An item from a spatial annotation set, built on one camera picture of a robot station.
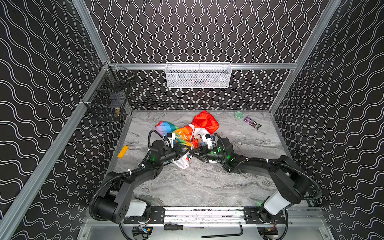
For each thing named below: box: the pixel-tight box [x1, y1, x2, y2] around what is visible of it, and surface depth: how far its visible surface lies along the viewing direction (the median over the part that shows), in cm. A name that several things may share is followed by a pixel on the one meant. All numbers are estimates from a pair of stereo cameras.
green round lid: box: [234, 111, 244, 120], surface depth 119 cm
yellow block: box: [117, 145, 129, 159], surface depth 99 cm
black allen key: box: [201, 224, 244, 239], surface depth 73 cm
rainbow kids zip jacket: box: [155, 110, 219, 170], surface depth 105 cm
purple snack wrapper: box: [243, 116, 262, 130], surface depth 115 cm
